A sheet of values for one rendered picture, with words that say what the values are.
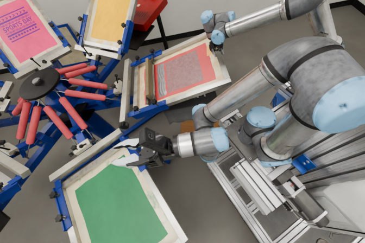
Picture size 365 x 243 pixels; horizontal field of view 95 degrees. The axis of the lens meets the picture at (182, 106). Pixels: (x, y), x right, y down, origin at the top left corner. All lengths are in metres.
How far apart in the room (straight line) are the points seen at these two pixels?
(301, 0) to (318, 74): 0.49
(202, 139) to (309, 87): 0.29
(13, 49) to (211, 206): 2.68
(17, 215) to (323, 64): 3.24
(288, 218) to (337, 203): 1.04
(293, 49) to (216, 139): 0.30
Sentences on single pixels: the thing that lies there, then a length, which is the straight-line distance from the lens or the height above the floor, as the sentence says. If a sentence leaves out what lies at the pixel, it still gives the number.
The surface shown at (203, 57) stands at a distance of 1.41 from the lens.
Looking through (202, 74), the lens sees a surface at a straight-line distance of 1.30.
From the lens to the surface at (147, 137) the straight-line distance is 0.46.
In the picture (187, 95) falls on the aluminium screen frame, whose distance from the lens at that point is 1.19.
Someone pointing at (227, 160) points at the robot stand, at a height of 0.21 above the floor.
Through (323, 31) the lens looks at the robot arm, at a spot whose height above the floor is 1.58.
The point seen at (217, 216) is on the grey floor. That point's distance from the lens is 2.18.
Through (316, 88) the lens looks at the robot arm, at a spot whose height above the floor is 1.87.
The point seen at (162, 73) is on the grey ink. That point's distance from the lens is 1.49.
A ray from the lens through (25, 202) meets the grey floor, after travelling 3.18.
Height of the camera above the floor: 2.17
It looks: 58 degrees down
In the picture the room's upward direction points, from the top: 15 degrees counter-clockwise
